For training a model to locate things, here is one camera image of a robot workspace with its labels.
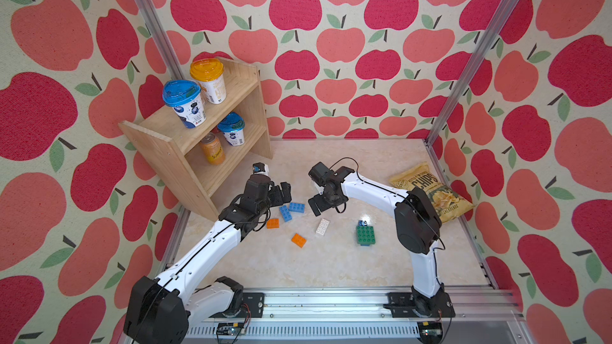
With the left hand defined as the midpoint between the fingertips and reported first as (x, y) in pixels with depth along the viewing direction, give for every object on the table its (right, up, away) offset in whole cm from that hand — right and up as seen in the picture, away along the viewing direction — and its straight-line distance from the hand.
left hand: (282, 191), depth 81 cm
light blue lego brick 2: (0, -11, +12) cm, 16 cm away
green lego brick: (+30, -17, +5) cm, 35 cm away
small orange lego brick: (-4, -14, +10) cm, 18 cm away
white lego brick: (+15, -15, +9) cm, 23 cm away
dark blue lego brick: (+30, -14, +9) cm, 34 cm away
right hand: (+15, -9, +11) cm, 21 cm away
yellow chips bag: (+63, -5, +9) cm, 64 cm away
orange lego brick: (+6, -20, +7) cm, 21 cm away
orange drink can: (-23, +13, -1) cm, 27 cm away
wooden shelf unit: (-31, +10, +3) cm, 32 cm away
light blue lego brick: (+4, -9, +14) cm, 17 cm away
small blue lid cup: (-18, +23, +3) cm, 29 cm away
